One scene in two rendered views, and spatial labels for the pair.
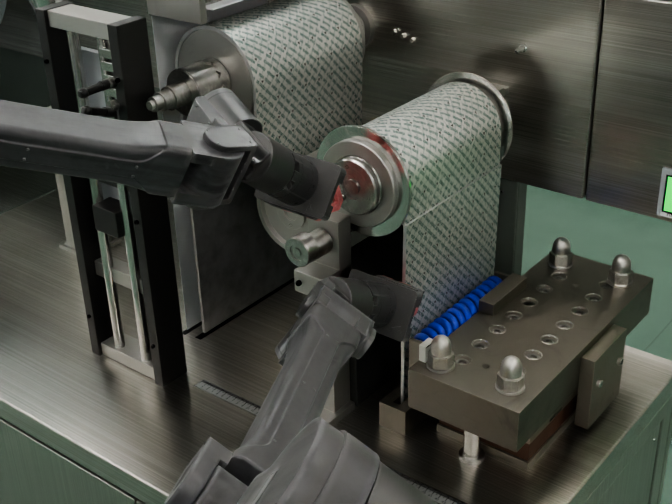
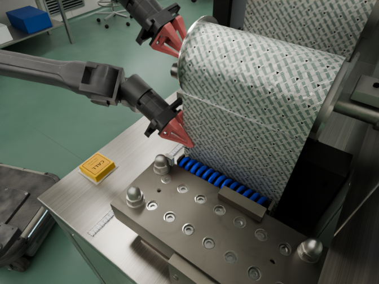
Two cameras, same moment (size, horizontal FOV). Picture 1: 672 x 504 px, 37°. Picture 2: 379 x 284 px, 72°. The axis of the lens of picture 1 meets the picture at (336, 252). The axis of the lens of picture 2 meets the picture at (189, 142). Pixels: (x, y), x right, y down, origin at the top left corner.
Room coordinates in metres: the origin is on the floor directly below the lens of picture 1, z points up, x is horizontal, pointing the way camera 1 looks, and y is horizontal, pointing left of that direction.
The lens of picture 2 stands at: (1.12, -0.51, 1.49)
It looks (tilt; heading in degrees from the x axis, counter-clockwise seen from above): 45 degrees down; 86
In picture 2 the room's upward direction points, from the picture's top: straight up
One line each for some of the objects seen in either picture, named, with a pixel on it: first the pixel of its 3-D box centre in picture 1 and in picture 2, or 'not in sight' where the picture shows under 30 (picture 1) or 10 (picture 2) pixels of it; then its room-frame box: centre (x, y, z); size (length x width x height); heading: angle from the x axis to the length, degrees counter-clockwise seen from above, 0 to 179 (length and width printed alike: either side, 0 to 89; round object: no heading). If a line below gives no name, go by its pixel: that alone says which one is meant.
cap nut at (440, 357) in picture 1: (441, 350); (161, 162); (1.08, -0.13, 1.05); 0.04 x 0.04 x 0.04
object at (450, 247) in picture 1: (452, 254); (232, 150); (1.23, -0.16, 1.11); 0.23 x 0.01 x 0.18; 141
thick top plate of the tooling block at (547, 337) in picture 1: (537, 338); (213, 233); (1.18, -0.28, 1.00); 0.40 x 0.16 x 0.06; 141
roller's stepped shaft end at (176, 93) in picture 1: (166, 99); not in sight; (1.26, 0.21, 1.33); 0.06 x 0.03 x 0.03; 141
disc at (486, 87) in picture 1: (466, 122); (335, 100); (1.37, -0.19, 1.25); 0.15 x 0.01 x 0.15; 51
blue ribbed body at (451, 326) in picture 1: (462, 313); (221, 182); (1.21, -0.17, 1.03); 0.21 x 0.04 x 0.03; 141
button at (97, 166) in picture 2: not in sight; (97, 166); (0.89, -0.01, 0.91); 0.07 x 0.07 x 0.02; 51
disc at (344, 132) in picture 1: (362, 181); (200, 57); (1.17, -0.04, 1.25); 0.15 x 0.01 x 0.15; 51
